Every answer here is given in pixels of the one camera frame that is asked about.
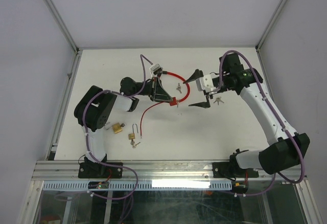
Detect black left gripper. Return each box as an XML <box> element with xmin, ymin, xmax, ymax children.
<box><xmin>133</xmin><ymin>77</ymin><xmax>174</xmax><ymax>103</ymax></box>

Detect red cable lock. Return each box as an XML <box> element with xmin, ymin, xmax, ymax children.
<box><xmin>159</xmin><ymin>70</ymin><xmax>191</xmax><ymax>102</ymax></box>

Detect small red padlock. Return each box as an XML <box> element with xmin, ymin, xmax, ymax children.
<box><xmin>169</xmin><ymin>97</ymin><xmax>178</xmax><ymax>106</ymax></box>

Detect large padlock keys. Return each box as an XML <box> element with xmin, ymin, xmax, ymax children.
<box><xmin>214</xmin><ymin>97</ymin><xmax>224</xmax><ymax>105</ymax></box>

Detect cable lock keys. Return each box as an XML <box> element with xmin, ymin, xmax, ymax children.
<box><xmin>176</xmin><ymin>83</ymin><xmax>182</xmax><ymax>94</ymax></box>

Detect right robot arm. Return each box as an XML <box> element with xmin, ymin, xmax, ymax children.
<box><xmin>184</xmin><ymin>50</ymin><xmax>310</xmax><ymax>177</ymax></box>

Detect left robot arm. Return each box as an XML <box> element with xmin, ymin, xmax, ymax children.
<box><xmin>74</xmin><ymin>77</ymin><xmax>174</xmax><ymax>177</ymax></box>

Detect small brass padlock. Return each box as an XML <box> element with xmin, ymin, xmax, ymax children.
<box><xmin>128</xmin><ymin>123</ymin><xmax>138</xmax><ymax>141</ymax></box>

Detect medium brass padlock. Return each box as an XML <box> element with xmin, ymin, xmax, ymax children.
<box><xmin>104</xmin><ymin>123</ymin><xmax>125</xmax><ymax>134</ymax></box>

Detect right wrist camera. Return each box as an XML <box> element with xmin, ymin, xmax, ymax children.
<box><xmin>196</xmin><ymin>74</ymin><xmax>216</xmax><ymax>93</ymax></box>

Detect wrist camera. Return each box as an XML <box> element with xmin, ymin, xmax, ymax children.
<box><xmin>196</xmin><ymin>74</ymin><xmax>216</xmax><ymax>93</ymax></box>
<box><xmin>150</xmin><ymin>63</ymin><xmax>163</xmax><ymax>77</ymax></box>

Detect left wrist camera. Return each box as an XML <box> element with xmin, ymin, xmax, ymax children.
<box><xmin>150</xmin><ymin>63</ymin><xmax>163</xmax><ymax>77</ymax></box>

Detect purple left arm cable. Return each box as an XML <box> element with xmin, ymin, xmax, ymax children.
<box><xmin>82</xmin><ymin>54</ymin><xmax>155</xmax><ymax>163</ymax></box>

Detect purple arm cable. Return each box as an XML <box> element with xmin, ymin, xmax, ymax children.
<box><xmin>214</xmin><ymin>50</ymin><xmax>307</xmax><ymax>198</ymax></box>
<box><xmin>82</xmin><ymin>54</ymin><xmax>155</xmax><ymax>163</ymax></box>

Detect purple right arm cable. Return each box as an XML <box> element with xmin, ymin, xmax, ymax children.
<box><xmin>214</xmin><ymin>50</ymin><xmax>307</xmax><ymax>198</ymax></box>

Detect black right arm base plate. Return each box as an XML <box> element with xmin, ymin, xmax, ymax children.
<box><xmin>212</xmin><ymin>162</ymin><xmax>259</xmax><ymax>181</ymax></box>

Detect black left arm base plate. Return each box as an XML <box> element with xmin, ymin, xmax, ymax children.
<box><xmin>78</xmin><ymin>161</ymin><xmax>123</xmax><ymax>179</ymax></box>

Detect aluminium mounting rail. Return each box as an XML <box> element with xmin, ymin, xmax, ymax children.
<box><xmin>32</xmin><ymin>160</ymin><xmax>306</xmax><ymax>181</ymax></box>

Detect white slotted cable duct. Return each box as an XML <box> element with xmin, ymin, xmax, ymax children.
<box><xmin>43</xmin><ymin>180</ymin><xmax>232</xmax><ymax>191</ymax></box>

